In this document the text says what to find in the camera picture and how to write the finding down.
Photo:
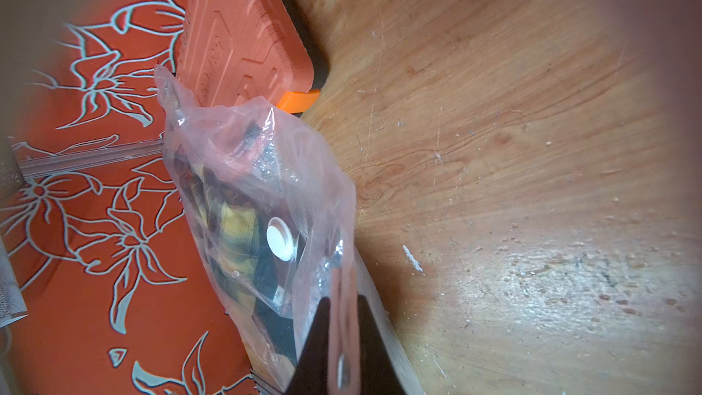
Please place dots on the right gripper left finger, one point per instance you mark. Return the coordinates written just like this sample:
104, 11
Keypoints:
310, 377

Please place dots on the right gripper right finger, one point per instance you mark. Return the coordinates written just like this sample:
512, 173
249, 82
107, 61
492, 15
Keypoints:
377, 375

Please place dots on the clear plastic vacuum bag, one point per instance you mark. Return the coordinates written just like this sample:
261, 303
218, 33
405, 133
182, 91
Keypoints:
273, 216

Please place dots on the yellow black plaid shirt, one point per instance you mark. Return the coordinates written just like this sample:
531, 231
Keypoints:
232, 228

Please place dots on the orange plastic tool case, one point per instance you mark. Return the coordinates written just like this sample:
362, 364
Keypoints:
235, 50

